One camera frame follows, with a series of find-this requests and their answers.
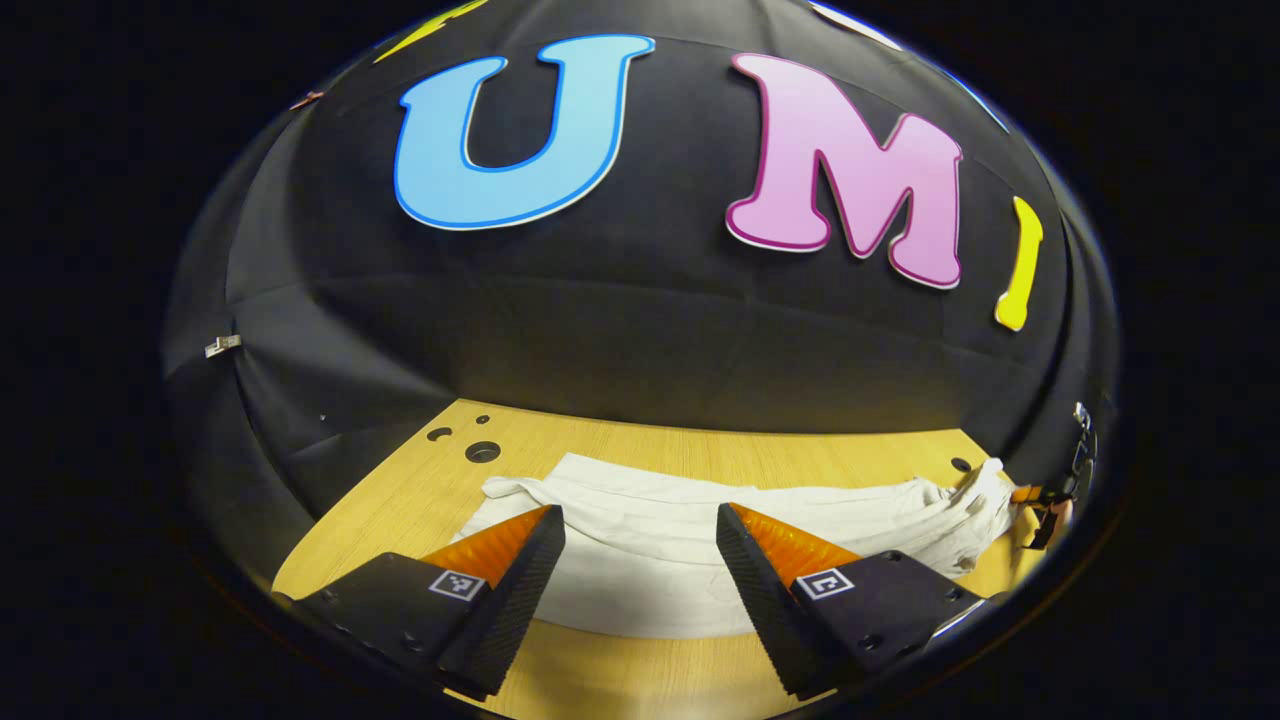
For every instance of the black backdrop cloth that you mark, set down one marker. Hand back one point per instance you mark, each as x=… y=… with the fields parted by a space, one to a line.
x=650 y=330

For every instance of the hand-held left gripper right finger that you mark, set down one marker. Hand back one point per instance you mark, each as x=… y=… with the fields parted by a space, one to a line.
x=765 y=610

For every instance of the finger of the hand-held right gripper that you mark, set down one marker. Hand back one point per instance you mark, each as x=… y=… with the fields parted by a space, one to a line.
x=1045 y=525

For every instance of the white jeans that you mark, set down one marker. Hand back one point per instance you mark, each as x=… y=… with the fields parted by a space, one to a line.
x=650 y=560

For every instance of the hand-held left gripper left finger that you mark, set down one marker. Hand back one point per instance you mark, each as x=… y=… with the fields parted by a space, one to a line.
x=515 y=600

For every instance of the small silver clip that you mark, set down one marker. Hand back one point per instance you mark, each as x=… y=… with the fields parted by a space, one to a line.
x=222 y=346

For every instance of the small brown clip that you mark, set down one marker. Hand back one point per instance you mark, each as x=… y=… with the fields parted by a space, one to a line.
x=306 y=100

